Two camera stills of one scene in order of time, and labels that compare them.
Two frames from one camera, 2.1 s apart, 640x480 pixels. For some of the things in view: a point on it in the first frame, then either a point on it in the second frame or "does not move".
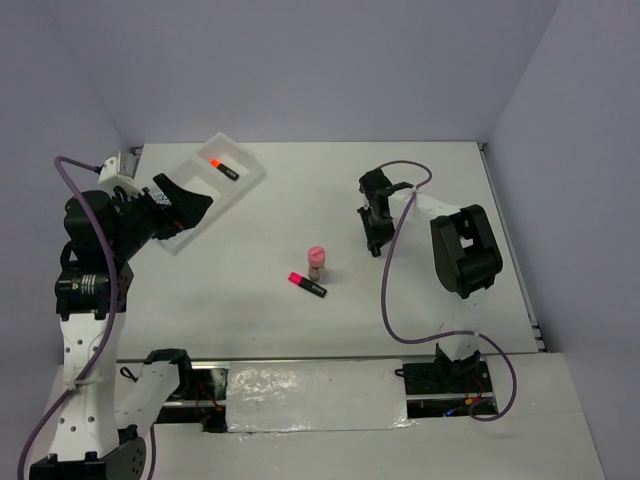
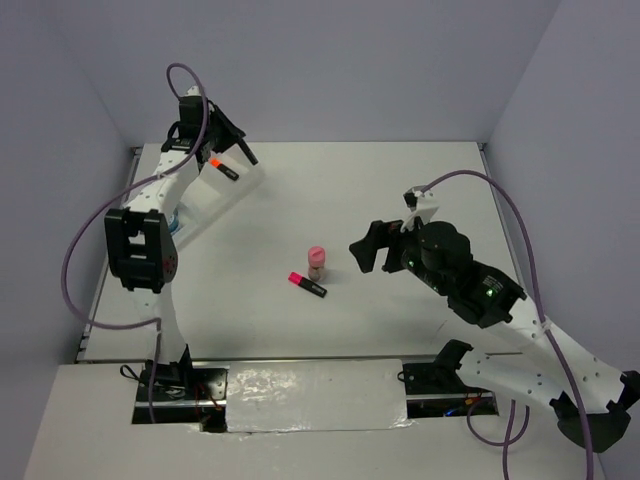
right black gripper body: (378, 229) to (403, 251)
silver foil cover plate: (275, 396) does not move
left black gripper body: (143, 219) to (221, 133)
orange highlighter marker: (223, 168) does not move
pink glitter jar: (316, 263) does not move
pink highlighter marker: (307, 284) does not move
